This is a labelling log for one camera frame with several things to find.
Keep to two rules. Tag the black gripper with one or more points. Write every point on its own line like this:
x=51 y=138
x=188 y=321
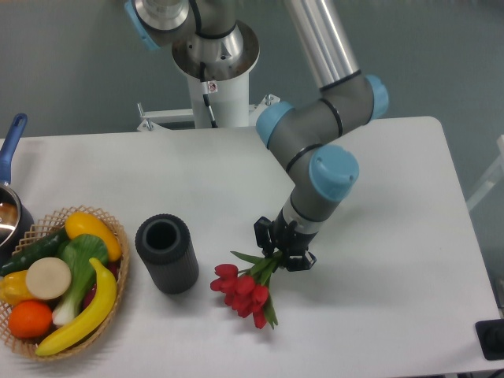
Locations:
x=285 y=237

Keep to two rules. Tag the red tulip bouquet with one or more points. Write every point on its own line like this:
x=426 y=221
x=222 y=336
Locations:
x=247 y=291

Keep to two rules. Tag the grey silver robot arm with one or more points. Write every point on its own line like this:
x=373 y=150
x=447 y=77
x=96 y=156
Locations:
x=301 y=140

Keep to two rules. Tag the dark grey ribbed vase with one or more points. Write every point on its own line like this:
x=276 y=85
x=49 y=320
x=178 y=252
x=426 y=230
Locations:
x=164 y=244

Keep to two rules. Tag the red fruit in basket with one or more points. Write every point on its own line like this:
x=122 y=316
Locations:
x=113 y=267

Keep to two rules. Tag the yellow banana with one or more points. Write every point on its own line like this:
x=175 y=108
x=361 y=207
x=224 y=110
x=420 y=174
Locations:
x=87 y=321

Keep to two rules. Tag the green bok choy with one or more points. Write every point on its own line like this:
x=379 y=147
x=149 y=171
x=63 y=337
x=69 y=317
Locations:
x=76 y=256

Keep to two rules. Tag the yellow squash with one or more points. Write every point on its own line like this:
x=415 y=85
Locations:
x=81 y=223

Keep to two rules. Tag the black device at table edge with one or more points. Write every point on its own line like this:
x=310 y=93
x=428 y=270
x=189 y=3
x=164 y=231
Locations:
x=490 y=336

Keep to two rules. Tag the woven wicker basket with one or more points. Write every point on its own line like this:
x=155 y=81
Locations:
x=45 y=226

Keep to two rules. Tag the green cucumber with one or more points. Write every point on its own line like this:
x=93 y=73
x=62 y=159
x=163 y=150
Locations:
x=46 y=247

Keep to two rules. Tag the beige round disc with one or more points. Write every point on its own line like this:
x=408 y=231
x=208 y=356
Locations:
x=48 y=278

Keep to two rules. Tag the orange fruit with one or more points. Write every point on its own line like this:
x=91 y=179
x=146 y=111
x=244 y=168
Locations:
x=30 y=319

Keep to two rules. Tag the yellow bell pepper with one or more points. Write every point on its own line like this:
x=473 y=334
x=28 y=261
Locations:
x=14 y=289

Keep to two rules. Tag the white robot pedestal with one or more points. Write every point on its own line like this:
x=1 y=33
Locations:
x=217 y=73

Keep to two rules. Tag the white frame at right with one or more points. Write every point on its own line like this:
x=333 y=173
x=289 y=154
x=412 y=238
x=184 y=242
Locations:
x=490 y=178

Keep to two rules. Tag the blue handled saucepan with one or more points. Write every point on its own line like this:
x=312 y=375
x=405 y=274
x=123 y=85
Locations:
x=15 y=218

